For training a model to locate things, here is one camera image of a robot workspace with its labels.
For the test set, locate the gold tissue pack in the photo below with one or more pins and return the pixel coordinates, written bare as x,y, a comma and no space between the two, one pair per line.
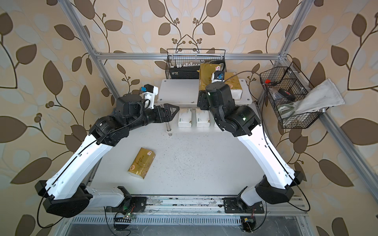
205,74
142,163
232,80

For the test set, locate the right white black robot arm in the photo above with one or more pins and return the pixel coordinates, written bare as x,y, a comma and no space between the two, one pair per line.
277,184

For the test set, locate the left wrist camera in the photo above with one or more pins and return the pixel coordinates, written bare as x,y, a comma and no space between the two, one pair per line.
149,93

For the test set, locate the black wire basket rear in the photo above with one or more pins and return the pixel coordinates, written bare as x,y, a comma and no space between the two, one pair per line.
195,57

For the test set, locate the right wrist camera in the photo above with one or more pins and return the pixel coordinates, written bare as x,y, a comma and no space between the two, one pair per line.
218,76

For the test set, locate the black wire basket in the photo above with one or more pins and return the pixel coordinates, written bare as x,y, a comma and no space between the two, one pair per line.
289,89
195,57

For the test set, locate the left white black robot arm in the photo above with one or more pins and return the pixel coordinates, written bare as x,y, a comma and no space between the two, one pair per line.
65,194

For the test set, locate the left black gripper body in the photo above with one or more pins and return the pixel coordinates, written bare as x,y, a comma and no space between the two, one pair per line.
158,117

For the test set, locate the white cloth rag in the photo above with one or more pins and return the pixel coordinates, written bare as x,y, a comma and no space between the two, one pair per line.
322,96

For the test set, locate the black yellow tool box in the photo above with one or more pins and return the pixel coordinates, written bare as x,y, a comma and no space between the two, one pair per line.
184,72

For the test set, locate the black wire basket right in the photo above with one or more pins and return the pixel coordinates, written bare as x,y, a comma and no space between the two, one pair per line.
289,89

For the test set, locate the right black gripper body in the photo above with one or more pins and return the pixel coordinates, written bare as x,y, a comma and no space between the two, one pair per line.
204,98

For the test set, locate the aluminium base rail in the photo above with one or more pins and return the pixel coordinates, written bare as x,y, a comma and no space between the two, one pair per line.
188,210

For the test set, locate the white two-tier shelf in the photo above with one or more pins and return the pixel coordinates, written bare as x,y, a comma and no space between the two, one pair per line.
177,91

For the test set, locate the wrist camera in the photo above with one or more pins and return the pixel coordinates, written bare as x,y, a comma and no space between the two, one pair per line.
149,93
218,76

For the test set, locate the white tissue pack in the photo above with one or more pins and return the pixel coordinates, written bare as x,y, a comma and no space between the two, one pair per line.
185,118
202,118

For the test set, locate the red handled tool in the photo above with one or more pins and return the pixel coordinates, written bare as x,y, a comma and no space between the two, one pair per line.
270,84

